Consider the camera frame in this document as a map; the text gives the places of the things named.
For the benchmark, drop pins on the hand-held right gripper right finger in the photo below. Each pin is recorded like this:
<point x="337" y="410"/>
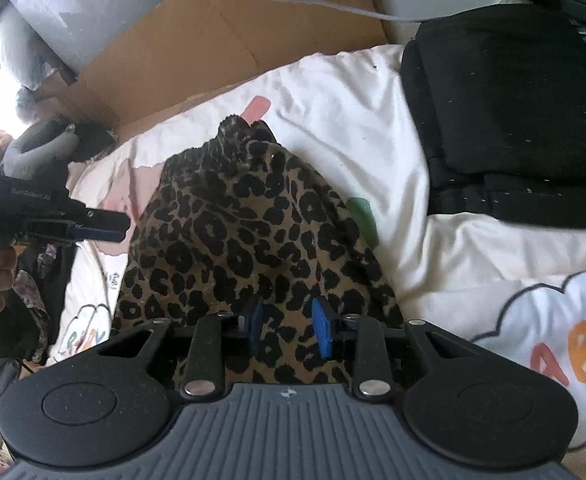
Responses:
<point x="323" y="329"/>

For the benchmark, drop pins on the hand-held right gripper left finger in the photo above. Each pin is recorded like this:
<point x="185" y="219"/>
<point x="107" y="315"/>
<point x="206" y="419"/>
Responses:
<point x="253" y="329"/>

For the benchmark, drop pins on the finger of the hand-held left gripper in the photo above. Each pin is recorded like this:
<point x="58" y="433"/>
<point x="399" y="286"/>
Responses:
<point x="68" y="232"/>
<point x="103" y="219"/>

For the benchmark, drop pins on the leopard print pants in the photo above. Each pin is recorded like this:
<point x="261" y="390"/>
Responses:
<point x="248" y="230"/>

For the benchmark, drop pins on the grey neck pillow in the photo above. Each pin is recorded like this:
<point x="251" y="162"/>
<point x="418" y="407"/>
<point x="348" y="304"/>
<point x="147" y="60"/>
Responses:
<point x="38" y="152"/>

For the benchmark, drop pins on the black floral garment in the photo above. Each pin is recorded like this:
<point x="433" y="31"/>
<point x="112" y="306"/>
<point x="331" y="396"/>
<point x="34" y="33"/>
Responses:
<point x="38" y="300"/>

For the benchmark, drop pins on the black furry cloth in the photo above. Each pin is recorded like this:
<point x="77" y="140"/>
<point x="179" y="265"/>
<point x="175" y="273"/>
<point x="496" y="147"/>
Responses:
<point x="90" y="142"/>

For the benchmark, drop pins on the cardboard box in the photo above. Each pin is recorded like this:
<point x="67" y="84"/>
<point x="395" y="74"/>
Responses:
<point x="213" y="45"/>

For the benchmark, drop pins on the grey wrapped appliance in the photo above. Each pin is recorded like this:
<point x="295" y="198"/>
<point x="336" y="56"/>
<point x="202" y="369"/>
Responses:
<point x="83" y="5"/>

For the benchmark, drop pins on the white bear print blanket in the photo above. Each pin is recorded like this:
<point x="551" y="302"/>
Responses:
<point x="363" y="125"/>

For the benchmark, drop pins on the black folded garment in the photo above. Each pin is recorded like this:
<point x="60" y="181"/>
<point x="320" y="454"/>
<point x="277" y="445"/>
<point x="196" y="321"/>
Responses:
<point x="503" y="110"/>

